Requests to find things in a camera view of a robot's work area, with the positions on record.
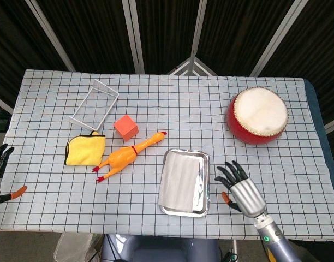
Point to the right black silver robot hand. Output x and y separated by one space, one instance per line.
246 193

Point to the translucent white plastic sheet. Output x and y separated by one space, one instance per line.
178 180

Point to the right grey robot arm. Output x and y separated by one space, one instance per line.
273 237

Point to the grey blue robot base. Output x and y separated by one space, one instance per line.
161 248

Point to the stainless steel tray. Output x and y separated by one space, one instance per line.
203 188

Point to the white black checked tablecloth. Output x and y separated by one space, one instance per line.
60 207

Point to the red drum with white skin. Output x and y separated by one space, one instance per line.
261 114

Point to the yellow microfibre cloth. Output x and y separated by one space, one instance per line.
85 152

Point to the clear plastic bag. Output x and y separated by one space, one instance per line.
74 248

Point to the orange rubber chicken toy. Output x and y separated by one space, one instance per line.
123 158

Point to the orange cube block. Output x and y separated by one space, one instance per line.
125 127

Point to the dark folding screen white frames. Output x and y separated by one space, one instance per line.
96 32

